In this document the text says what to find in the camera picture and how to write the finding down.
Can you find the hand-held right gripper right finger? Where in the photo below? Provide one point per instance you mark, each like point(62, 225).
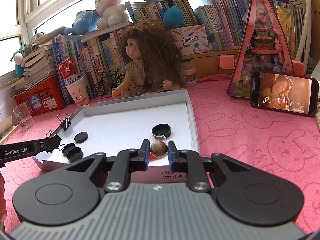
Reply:
point(171, 155)

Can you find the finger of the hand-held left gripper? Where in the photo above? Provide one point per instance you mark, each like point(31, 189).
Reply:
point(47, 143)

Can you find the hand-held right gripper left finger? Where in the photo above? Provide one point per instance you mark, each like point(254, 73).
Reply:
point(143, 155)

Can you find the brown nut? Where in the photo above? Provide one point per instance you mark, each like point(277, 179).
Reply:
point(158, 148)

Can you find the black binder clip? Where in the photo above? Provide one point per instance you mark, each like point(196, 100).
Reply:
point(62, 147)
point(66, 125)

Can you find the clear plastic round cup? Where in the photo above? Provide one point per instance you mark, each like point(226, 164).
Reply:
point(160, 137)

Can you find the large black cap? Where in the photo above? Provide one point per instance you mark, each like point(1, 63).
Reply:
point(161, 131)

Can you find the black disc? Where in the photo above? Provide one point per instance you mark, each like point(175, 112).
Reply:
point(81, 138)

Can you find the white cardboard box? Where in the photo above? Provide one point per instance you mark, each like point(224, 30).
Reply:
point(120, 120)

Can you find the person's left forearm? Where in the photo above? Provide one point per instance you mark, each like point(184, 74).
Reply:
point(2, 197)

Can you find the wooden board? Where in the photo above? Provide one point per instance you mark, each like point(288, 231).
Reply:
point(7, 135)

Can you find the beige paper sheet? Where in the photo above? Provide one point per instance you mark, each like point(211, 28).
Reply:
point(3, 125)

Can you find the red plastic crate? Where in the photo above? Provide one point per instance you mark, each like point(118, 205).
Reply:
point(47, 92)

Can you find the white paper cup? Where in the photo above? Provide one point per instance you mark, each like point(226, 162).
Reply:
point(78, 92)

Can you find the white grid board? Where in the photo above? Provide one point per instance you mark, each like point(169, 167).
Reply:
point(6, 78)

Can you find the miniature black bicycle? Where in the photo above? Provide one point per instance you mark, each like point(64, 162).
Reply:
point(98, 90)

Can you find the red drink can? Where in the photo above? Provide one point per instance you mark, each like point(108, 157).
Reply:
point(68, 70)

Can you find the stack of worn books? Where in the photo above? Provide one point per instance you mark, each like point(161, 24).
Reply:
point(37, 67)

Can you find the small blue white plush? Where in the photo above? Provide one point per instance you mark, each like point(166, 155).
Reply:
point(18, 70)

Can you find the pink rabbit print cloth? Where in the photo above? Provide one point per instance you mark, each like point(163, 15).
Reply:
point(250, 142)

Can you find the brown haired doll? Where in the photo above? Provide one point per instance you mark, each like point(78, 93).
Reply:
point(140, 75)

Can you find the white plastic jar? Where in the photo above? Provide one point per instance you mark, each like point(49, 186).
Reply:
point(188, 75)

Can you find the wooden drawer unit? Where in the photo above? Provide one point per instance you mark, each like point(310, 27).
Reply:
point(212, 65)

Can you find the row of upright books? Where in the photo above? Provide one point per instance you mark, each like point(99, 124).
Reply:
point(225, 17)
point(100, 52)

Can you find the illustrated white carton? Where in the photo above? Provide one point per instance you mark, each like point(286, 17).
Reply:
point(190, 40)

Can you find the blue plush toy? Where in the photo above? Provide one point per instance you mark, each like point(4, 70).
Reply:
point(82, 23)

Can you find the black smartphone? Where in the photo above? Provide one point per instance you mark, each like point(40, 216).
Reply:
point(282, 92)

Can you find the blue plush ball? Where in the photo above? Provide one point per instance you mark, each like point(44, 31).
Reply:
point(173, 16)

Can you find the white pink rabbit plush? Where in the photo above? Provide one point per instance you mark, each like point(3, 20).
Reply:
point(110, 12)

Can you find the pink triangular toy house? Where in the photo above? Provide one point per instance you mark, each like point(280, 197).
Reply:
point(265, 42)

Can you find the stack of glossy picture books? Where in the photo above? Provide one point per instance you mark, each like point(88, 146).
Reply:
point(287, 30)

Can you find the white pipe rack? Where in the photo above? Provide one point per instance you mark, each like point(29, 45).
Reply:
point(305, 30)

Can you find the brown cardboard sheet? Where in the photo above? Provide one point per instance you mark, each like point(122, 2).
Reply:
point(315, 30)

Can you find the white window frame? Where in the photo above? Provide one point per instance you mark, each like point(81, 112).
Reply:
point(31, 5)

